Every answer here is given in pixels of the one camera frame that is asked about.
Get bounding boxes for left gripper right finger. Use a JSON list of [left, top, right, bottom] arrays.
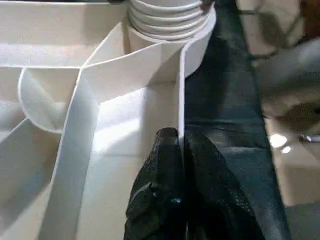
[[185, 130, 266, 240]]

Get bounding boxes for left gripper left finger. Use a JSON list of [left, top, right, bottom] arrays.
[[123, 127, 188, 240]]

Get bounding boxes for white plastic table leg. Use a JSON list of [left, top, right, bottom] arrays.
[[128, 0, 211, 41]]

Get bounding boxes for black work mat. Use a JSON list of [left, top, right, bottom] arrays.
[[183, 0, 293, 240]]

